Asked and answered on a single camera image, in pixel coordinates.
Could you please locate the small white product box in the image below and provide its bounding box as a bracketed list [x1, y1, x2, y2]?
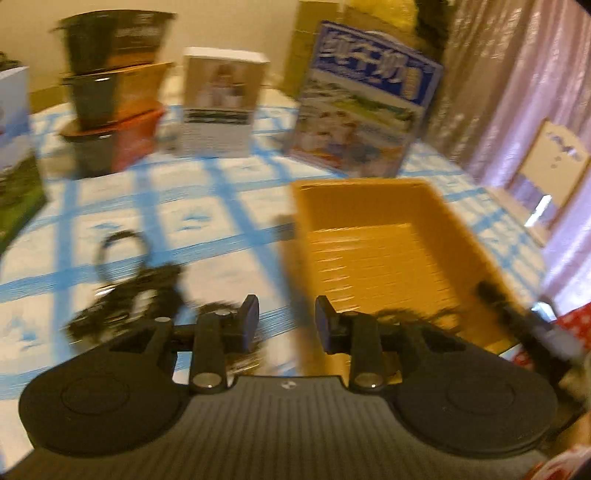
[177, 46, 271, 159]

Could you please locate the black cord necklace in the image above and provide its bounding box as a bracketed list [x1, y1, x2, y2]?
[93, 230, 152, 283]

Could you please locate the white green pasture carton box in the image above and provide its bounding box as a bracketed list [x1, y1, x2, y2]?
[0, 66, 49, 254]

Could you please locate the dark bead bracelet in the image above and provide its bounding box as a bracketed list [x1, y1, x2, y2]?
[373, 305, 465, 334]

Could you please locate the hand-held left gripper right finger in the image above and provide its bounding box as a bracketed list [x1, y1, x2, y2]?
[315, 296, 469, 396]

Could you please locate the pink patterned curtain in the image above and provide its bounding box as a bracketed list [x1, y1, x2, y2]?
[428, 0, 591, 298]

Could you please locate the blue illustrated milk carton box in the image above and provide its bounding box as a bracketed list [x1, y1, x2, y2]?
[286, 21, 445, 179]

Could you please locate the red patterned clothing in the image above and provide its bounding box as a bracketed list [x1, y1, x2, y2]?
[501, 311, 591, 480]

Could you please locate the brown cardboard box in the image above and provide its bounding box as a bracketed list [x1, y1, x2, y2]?
[281, 0, 352, 100]

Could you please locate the blue checked tablecloth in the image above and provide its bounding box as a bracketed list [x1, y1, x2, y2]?
[0, 98, 571, 464]

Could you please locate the yellow plastic tray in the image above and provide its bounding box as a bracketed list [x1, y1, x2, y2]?
[291, 178, 540, 357]

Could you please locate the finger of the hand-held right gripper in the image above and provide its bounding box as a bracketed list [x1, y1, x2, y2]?
[477, 280, 536, 334]

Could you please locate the light wooden chair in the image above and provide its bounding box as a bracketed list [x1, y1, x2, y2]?
[488, 118, 591, 246]

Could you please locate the black instant bowl dark label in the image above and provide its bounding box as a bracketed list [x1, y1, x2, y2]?
[51, 10, 178, 75]

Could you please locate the black instant bowl red label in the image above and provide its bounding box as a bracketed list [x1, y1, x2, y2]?
[58, 108, 167, 177]

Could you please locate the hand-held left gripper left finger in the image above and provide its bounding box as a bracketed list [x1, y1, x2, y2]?
[108, 294, 262, 396]

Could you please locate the dark bead necklace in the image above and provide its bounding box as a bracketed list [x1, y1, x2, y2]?
[66, 262, 243, 343]

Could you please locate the black instant bowl orange label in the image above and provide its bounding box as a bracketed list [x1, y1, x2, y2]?
[61, 62, 174, 131]

